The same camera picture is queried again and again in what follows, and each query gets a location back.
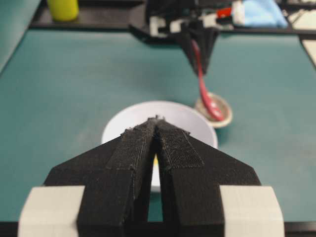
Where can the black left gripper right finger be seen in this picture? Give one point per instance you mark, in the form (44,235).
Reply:
(190,188)

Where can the speckled egg-shaped spoon rest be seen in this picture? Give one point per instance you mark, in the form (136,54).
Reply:
(223,114)

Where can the black aluminium table frame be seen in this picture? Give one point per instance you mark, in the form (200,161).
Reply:
(113,16)

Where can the light blue cloth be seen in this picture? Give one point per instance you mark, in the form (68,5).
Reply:
(263,14)

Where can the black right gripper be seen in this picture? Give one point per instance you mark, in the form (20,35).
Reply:
(183,21)

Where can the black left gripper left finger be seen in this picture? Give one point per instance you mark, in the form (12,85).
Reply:
(117,182)

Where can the red plastic cup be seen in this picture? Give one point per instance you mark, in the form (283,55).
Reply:
(224,12)

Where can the white round bowl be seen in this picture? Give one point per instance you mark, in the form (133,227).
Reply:
(174,124)

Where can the stacked yellow green blue cups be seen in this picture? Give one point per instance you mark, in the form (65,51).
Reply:
(63,10)

